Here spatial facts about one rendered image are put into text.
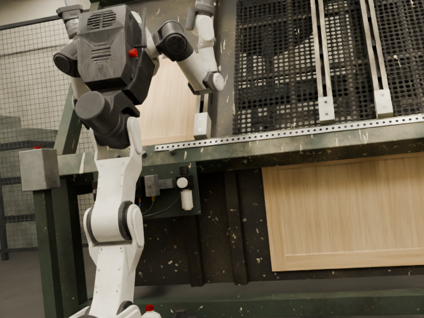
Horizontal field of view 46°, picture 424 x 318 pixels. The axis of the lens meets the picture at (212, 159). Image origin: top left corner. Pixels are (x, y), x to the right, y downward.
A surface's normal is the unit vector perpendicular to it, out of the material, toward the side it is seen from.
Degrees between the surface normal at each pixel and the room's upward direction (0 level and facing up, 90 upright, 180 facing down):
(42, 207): 90
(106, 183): 64
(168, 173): 90
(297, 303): 90
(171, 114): 57
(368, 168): 90
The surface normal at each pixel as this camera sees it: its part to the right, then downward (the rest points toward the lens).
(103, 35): -0.26, -0.11
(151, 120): -0.26, -0.52
